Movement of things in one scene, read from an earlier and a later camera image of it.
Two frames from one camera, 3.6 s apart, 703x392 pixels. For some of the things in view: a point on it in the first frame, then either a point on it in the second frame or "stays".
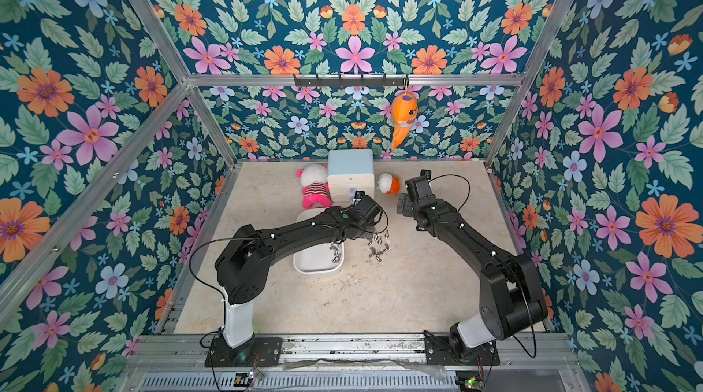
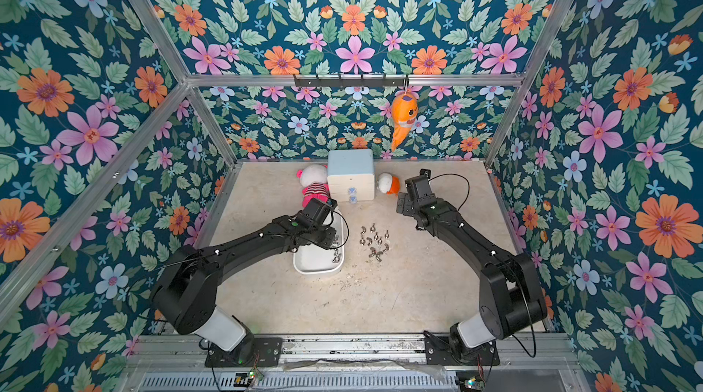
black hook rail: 351,82 stays
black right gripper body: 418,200 stays
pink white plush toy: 315,186 stays
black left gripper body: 370,223 to 316,228
